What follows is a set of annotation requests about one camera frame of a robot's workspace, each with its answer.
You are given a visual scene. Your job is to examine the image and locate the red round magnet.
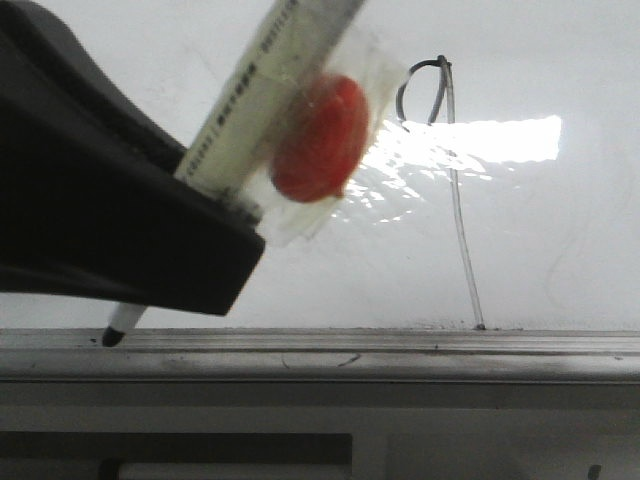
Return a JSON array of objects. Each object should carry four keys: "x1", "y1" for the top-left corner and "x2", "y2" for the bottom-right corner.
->
[{"x1": 271, "y1": 75, "x2": 369, "y2": 203}]

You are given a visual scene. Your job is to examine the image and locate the white whiteboard surface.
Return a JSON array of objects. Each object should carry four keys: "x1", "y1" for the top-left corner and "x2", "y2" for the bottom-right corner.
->
[{"x1": 1, "y1": 1, "x2": 639, "y2": 331}]

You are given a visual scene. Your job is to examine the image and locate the aluminium whiteboard tray frame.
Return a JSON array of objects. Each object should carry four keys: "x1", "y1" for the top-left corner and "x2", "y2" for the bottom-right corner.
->
[{"x1": 1, "y1": 328, "x2": 639, "y2": 384}]

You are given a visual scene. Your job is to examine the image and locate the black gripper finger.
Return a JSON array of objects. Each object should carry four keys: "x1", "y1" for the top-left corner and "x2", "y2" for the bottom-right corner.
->
[{"x1": 1, "y1": 1, "x2": 264, "y2": 315}]

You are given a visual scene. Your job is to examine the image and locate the white whiteboard marker pen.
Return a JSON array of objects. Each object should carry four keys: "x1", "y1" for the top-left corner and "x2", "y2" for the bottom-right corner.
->
[{"x1": 101, "y1": 0, "x2": 369, "y2": 349}]

